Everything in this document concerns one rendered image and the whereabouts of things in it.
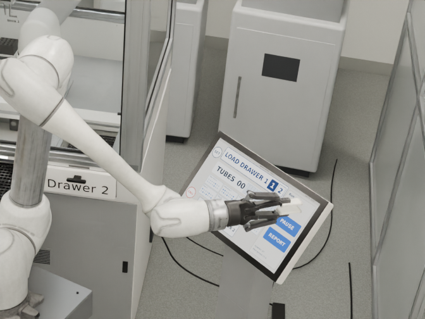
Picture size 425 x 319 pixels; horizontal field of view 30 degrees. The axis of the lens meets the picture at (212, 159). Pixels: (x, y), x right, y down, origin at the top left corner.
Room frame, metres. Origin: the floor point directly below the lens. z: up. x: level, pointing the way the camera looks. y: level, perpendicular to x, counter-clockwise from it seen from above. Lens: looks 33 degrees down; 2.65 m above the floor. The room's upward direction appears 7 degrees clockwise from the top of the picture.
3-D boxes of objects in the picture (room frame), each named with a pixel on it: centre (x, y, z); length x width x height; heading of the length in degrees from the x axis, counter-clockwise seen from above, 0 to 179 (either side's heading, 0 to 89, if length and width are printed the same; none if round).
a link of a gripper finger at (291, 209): (1.89, -0.24, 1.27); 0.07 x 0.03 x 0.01; 111
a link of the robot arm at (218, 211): (1.81, -0.03, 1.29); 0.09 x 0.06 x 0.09; 21
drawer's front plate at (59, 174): (2.47, 0.50, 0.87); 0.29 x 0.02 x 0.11; 89
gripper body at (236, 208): (1.84, -0.09, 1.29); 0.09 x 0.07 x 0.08; 111
